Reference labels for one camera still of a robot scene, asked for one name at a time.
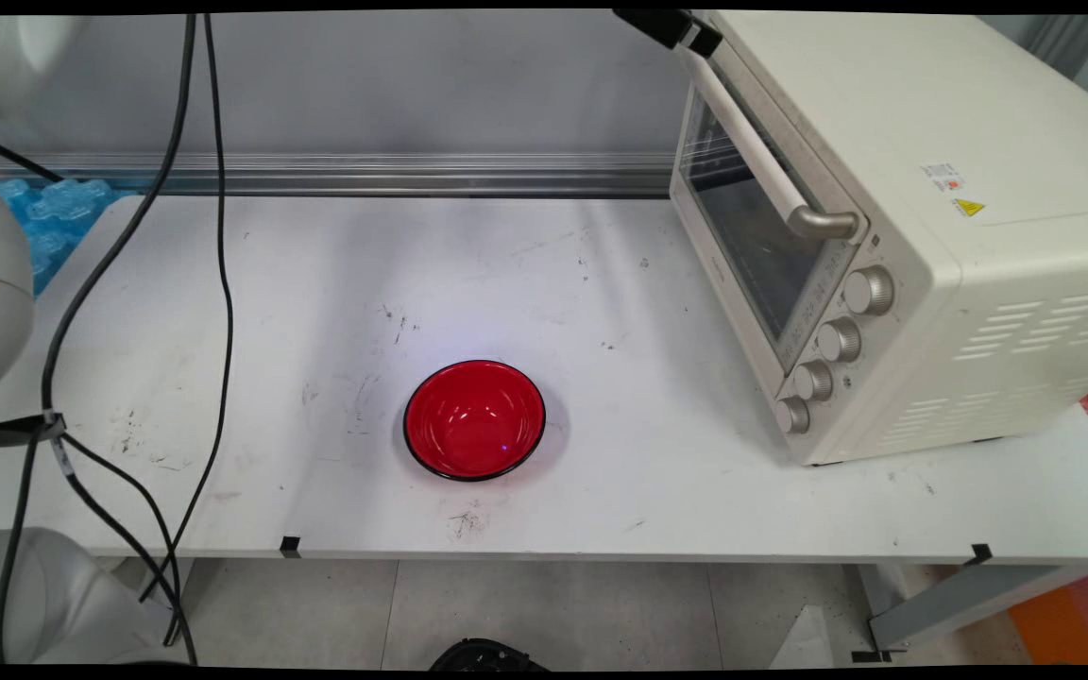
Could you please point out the cream toaster oven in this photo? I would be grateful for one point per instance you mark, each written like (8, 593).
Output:
(931, 94)

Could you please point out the grey table leg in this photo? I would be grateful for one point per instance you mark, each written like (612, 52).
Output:
(195, 590)
(960, 600)

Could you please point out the yellow warning sticker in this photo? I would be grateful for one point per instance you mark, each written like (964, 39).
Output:
(969, 209)

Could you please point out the black object on floor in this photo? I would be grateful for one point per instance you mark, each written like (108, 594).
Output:
(487, 654)

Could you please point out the blue patterned mat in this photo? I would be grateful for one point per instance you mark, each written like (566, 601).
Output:
(58, 212)

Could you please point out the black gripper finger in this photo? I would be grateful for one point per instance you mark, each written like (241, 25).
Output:
(653, 26)
(706, 40)

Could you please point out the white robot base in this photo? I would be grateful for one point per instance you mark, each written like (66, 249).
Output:
(72, 604)

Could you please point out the white label sticker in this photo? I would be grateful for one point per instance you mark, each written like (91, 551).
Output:
(943, 178)

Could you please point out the silver oven knob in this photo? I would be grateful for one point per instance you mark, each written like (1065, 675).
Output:
(870, 290)
(792, 415)
(813, 381)
(840, 340)

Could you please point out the aluminium rail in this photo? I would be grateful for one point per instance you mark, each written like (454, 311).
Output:
(459, 175)

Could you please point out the orange box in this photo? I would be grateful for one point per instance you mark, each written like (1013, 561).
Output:
(1073, 614)

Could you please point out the red bowl with black rim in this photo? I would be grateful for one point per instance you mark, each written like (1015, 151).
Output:
(473, 420)

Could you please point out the black tape piece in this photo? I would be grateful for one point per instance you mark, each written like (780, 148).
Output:
(291, 546)
(980, 554)

